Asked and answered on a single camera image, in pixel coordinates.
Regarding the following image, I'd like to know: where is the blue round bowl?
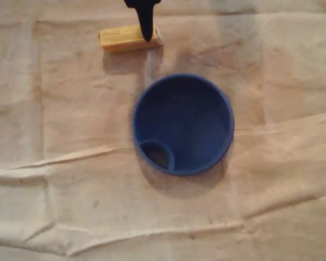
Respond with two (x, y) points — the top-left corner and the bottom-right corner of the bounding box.
(132, 72), (236, 177)

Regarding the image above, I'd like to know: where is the yellow rectangular block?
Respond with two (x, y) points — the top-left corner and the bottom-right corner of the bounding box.
(98, 24), (164, 52)

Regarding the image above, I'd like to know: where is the white wrinkled table cloth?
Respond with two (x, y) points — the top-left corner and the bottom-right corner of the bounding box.
(0, 0), (326, 261)

